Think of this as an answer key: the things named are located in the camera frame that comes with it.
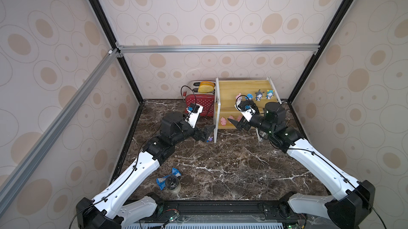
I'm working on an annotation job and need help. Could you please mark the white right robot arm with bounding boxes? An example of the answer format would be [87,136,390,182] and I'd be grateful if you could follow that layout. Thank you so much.
[229,99,376,229]

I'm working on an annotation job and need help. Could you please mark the black corner frame post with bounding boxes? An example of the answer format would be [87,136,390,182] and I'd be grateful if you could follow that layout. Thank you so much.
[88,0,143,104]
[287,0,355,105]

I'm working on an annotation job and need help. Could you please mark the clear tape roll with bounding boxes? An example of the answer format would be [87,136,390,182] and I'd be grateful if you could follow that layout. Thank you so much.
[165,175,181,194]

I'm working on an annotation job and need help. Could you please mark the silver aluminium rail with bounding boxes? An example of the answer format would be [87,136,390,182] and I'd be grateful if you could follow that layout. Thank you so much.
[118,44,320,54]
[1,48,119,216]

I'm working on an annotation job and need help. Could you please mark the Doraemon figure grey costume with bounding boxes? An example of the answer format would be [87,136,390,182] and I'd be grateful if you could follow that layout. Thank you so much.
[255,89,265,101]

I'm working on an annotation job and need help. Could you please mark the white metal wooden shelf rack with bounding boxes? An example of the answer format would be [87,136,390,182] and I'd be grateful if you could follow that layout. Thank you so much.
[214,77,282,143]

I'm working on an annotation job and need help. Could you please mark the red polka dot toaster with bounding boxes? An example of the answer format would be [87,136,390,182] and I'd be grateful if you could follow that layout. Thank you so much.
[181,80,216,117]

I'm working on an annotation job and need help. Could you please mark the black corner frame post right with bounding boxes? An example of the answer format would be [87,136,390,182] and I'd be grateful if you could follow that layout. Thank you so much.
[287,0,355,105]

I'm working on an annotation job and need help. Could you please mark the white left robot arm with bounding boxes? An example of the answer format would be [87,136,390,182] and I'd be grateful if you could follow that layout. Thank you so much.
[73,112,216,229]

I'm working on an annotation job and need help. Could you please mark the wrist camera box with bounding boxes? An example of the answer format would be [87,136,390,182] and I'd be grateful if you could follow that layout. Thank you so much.
[237,100,260,122]
[186,103,204,129]

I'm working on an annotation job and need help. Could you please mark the silver aluminium rail back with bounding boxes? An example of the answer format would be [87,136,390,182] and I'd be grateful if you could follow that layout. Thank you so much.
[118,44,320,54]

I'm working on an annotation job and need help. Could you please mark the silver aluminium rail left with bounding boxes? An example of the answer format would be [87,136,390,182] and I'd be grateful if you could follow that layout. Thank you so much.
[1,48,119,216]

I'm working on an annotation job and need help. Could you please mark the blue plastic wrapper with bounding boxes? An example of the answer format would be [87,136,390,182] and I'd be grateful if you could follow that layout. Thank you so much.
[156,168,182,190]

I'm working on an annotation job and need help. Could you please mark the black corner frame post left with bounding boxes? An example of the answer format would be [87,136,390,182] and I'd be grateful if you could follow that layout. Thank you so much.
[88,0,143,104]

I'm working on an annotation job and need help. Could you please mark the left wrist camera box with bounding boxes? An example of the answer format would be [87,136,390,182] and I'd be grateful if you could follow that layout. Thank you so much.
[186,103,204,129]

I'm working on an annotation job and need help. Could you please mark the Doraemon figure teal ball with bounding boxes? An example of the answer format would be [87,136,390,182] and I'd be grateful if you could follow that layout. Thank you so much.
[266,90,274,99]

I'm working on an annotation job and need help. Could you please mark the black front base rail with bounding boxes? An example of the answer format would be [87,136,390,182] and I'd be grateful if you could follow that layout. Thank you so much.
[135,200,338,229]

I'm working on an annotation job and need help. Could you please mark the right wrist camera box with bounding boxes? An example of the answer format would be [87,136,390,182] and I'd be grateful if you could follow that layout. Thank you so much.
[237,100,260,122]

